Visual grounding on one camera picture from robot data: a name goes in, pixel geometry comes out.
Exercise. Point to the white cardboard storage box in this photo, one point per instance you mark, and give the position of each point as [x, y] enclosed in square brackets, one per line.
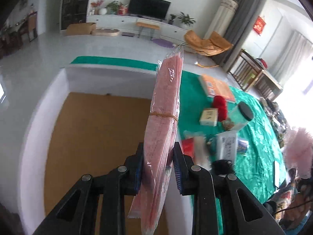
[88, 121]

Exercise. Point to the orange book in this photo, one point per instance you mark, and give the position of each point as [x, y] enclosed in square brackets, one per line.
[214, 87]

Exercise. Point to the pink mesh bath pouf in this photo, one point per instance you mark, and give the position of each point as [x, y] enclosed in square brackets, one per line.
[298, 151]

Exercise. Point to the white standing air conditioner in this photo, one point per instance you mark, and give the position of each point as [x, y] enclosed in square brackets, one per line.
[222, 18]

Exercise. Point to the round white vase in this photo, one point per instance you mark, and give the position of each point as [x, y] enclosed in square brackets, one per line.
[102, 11]

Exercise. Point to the small wooden bench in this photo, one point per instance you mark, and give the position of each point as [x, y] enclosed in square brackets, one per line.
[151, 27]

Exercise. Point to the red and pink packet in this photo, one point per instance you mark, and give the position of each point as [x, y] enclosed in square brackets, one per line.
[188, 147]

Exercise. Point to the small potted plant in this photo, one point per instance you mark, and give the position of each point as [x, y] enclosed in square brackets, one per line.
[171, 19]

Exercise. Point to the black crochet bag with rhinestone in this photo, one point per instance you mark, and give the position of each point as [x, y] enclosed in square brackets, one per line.
[223, 167]

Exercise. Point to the white tv cabinet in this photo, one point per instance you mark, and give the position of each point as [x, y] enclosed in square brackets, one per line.
[127, 24]

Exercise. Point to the clear jar black lid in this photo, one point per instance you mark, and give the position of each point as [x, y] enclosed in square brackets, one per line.
[238, 118]

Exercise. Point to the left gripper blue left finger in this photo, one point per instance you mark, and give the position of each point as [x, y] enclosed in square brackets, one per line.
[139, 161]

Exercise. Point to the red yarn ball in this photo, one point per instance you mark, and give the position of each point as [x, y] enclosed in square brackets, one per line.
[221, 105]

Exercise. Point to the white sheer curtain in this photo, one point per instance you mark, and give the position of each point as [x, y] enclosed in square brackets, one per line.
[295, 51]

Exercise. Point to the potted green plant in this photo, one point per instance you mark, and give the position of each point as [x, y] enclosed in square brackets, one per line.
[186, 21]

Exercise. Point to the grey curtain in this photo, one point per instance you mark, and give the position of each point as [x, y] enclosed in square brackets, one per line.
[239, 29]

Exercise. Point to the pink cloth pack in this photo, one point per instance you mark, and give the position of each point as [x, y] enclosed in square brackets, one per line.
[160, 135]

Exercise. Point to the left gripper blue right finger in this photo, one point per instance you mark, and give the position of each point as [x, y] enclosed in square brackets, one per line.
[180, 170]

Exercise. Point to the grey wet wipes pack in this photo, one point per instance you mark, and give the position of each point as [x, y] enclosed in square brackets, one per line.
[226, 146]

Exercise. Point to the purple floor mat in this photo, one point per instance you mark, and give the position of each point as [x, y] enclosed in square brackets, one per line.
[163, 43]

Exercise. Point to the black television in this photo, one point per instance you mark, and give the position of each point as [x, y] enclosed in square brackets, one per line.
[156, 9]

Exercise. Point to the small white carton box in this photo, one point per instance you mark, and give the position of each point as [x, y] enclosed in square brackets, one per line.
[209, 117]

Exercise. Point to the dark display cabinet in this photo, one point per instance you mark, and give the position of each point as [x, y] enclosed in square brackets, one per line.
[73, 11]

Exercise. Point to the cotton swabs bag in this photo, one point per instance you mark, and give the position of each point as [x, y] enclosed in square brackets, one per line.
[201, 153]

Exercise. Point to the cardboard box on floor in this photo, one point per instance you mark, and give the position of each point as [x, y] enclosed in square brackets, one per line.
[80, 29]

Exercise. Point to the round wooden tray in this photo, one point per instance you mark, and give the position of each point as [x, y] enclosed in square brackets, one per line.
[105, 32]

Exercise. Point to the orange lounge chair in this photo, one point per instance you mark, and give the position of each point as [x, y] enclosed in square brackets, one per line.
[212, 46]

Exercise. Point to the red flower arrangement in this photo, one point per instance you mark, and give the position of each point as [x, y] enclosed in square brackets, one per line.
[96, 6]

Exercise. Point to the red wall hanging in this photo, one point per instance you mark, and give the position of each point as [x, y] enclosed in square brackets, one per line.
[259, 25]

